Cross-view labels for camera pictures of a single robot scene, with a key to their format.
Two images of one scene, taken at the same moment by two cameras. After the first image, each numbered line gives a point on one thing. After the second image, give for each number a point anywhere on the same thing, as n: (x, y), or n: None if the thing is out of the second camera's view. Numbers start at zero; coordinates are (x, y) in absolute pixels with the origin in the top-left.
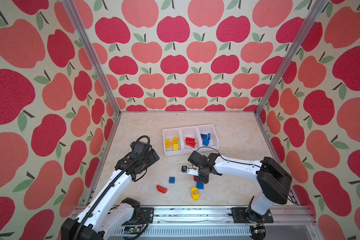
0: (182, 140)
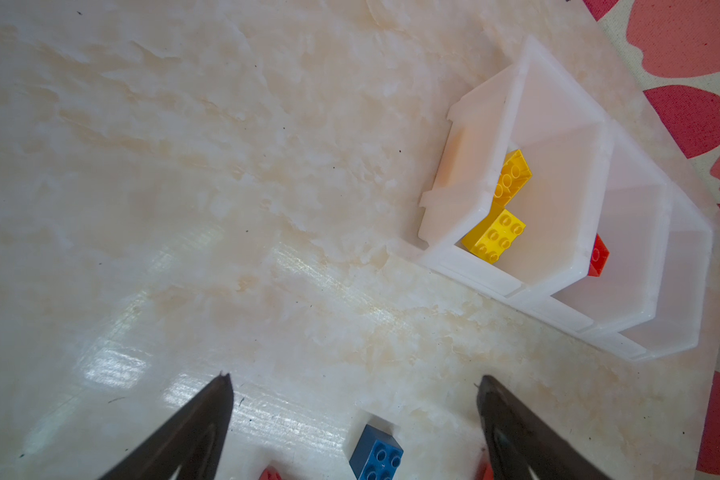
0: (612, 249)
